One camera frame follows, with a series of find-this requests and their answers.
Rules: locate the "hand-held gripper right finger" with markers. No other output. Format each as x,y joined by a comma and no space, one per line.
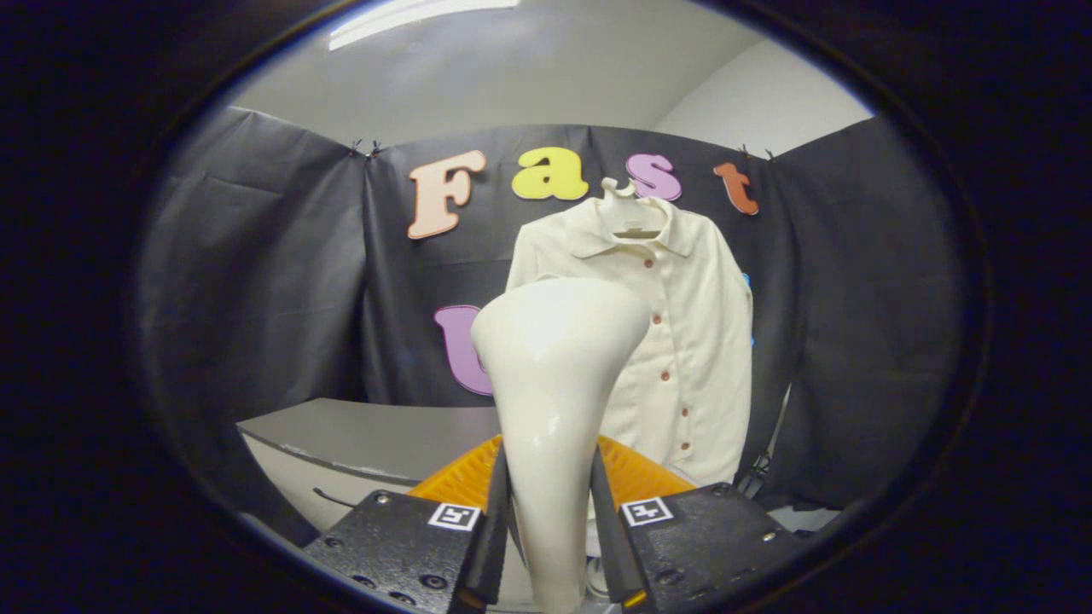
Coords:
601,529

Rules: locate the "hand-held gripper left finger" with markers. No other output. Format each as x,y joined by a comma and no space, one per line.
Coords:
497,529

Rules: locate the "white garment steamer head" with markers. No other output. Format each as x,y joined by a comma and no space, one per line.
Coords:
554,367

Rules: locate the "cream button-up shirt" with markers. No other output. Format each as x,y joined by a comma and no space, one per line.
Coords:
699,341

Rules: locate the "grey cabinet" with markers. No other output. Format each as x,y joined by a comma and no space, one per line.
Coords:
367,426

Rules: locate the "black backdrop cloth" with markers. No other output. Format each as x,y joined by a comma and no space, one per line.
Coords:
256,298

